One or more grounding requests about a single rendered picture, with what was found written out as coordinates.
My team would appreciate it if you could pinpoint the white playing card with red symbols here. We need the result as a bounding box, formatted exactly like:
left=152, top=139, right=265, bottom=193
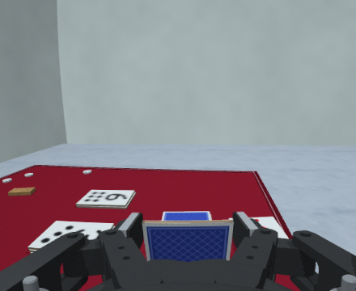
left=142, top=220, right=234, bottom=262

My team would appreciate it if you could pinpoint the blue playing card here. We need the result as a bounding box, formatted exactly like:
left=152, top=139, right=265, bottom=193
left=162, top=211, right=211, bottom=221

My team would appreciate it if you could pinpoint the dark red play mat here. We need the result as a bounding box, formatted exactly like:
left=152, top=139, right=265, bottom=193
left=0, top=166, right=273, bottom=271
left=0, top=165, right=292, bottom=238

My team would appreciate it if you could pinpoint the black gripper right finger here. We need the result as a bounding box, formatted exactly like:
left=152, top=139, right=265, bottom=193
left=214, top=212, right=356, bottom=291

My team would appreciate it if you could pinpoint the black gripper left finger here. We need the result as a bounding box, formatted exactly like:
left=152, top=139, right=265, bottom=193
left=0, top=213, right=163, bottom=291

